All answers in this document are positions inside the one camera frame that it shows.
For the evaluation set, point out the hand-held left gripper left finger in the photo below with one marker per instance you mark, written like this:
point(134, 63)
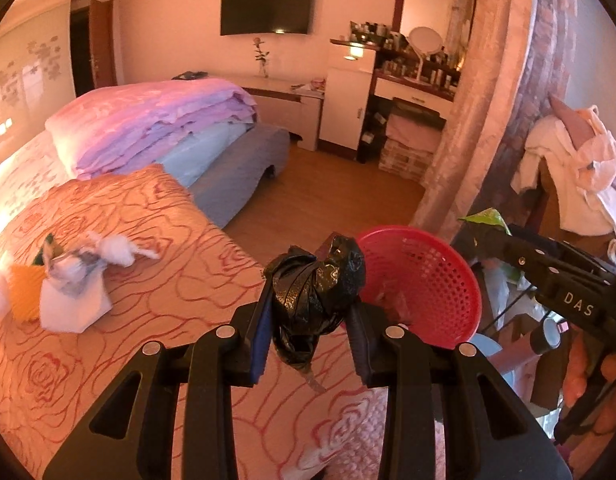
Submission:
point(258, 342)

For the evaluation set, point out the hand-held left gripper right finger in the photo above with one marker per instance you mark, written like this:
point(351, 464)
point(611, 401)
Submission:
point(360, 352)

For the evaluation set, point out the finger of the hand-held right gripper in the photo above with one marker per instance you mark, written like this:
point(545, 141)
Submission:
point(517, 255)

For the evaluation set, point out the green snack wrapper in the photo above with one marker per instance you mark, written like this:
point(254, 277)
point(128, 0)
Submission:
point(485, 220)

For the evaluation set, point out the black plastic bag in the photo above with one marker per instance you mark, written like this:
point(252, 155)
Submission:
point(308, 290)

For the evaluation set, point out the red plastic mesh basket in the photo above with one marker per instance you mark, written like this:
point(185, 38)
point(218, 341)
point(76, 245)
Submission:
point(437, 280)

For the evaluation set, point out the white twisted tissue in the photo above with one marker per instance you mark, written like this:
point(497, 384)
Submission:
point(115, 250)

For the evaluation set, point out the white tissue paper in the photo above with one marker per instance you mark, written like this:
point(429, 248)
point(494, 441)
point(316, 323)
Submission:
point(73, 310)

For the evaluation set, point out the person's right hand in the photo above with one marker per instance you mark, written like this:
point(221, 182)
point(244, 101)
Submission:
point(577, 375)

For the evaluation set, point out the wooden chair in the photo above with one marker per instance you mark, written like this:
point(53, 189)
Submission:
point(547, 205)

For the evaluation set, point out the pink patterned curtain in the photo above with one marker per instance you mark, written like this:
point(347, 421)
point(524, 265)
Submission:
point(497, 110)

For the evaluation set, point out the stool with folded cloths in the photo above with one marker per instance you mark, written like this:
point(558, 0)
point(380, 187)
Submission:
point(412, 145)

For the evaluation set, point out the grey bed bench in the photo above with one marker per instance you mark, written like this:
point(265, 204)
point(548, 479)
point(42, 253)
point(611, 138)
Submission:
point(248, 170)

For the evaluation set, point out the white vanity table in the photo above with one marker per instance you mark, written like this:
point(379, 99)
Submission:
point(412, 92)

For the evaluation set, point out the folded light blue quilt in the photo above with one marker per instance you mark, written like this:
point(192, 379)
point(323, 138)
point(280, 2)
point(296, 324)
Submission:
point(208, 150)

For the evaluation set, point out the row of cosmetic bottles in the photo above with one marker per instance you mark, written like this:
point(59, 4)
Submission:
point(427, 70)

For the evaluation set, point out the round white makeup mirror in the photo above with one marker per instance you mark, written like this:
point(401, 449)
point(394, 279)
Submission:
point(424, 42)

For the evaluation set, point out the white cabinet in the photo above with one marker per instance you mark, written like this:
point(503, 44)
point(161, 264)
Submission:
point(343, 100)

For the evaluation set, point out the orange foam fruit net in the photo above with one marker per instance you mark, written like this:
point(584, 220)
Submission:
point(25, 292)

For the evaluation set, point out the white low console desk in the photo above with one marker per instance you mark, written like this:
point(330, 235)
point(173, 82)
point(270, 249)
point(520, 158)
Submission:
point(283, 105)

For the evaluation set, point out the folded pink quilt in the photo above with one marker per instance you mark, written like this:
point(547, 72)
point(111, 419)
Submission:
point(153, 120)

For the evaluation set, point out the small pink items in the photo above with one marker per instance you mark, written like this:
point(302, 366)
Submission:
point(315, 85)

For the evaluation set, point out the red framed vanity mirror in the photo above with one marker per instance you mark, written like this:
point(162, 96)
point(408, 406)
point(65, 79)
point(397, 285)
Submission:
point(430, 0)

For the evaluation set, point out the black flat object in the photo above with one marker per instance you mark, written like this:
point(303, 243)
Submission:
point(190, 75)

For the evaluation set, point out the rose in glass vase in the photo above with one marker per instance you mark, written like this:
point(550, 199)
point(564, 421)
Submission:
point(261, 55)

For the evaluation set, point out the brown wooden door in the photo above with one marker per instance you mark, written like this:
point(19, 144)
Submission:
point(104, 45)

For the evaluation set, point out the floral sliding wardrobe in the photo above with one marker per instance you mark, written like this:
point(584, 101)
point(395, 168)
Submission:
point(28, 70)

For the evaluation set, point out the wall switch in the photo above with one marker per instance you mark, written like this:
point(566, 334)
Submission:
point(5, 126)

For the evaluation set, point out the wall mounted black television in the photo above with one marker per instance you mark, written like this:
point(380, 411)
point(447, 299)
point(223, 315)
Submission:
point(265, 6)

